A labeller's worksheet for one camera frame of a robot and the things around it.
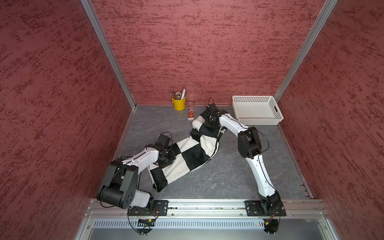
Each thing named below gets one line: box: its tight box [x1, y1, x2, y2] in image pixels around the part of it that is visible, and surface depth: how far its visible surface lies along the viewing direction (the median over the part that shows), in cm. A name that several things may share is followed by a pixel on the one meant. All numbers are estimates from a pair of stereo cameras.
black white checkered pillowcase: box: [149, 111, 225, 192], surface depth 94 cm
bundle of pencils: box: [169, 86, 187, 100], surface depth 112 cm
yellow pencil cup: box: [172, 96, 186, 111], surface depth 119 cm
